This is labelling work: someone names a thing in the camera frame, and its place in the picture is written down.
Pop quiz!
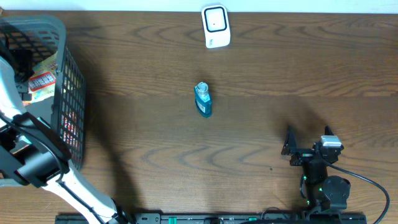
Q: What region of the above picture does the yellow white snack bag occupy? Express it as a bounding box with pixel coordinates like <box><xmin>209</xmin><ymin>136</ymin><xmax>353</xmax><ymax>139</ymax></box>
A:
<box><xmin>22</xmin><ymin>54</ymin><xmax>57</xmax><ymax>106</ymax></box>

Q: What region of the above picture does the teal mouthwash bottle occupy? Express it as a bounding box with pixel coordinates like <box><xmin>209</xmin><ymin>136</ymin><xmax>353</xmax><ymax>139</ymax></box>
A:
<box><xmin>194</xmin><ymin>82</ymin><xmax>212</xmax><ymax>118</ymax></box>

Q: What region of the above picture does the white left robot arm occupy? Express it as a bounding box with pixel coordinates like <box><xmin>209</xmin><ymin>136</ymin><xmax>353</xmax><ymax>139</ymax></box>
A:
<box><xmin>1</xmin><ymin>43</ymin><xmax>136</xmax><ymax>223</ymax></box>

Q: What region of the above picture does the white barcode scanner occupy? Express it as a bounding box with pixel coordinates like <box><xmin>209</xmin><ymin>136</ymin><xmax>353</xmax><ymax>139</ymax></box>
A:
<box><xmin>201</xmin><ymin>4</ymin><xmax>231</xmax><ymax>49</ymax></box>

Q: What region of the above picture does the dark grey plastic basket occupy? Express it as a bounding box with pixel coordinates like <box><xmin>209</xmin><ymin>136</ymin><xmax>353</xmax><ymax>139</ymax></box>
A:
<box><xmin>1</xmin><ymin>15</ymin><xmax>86</xmax><ymax>169</ymax></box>

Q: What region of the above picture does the red snack package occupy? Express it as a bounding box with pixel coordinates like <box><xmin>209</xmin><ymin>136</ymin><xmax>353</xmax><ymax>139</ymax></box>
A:
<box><xmin>63</xmin><ymin>112</ymin><xmax>80</xmax><ymax>159</ymax></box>

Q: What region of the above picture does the black cable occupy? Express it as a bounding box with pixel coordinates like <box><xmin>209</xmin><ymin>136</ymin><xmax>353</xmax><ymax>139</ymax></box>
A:
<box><xmin>317</xmin><ymin>152</ymin><xmax>391</xmax><ymax>224</ymax></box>

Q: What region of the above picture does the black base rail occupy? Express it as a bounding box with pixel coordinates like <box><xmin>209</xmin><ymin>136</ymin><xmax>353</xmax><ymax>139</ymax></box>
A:
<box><xmin>55</xmin><ymin>212</ymin><xmax>368</xmax><ymax>224</ymax></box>

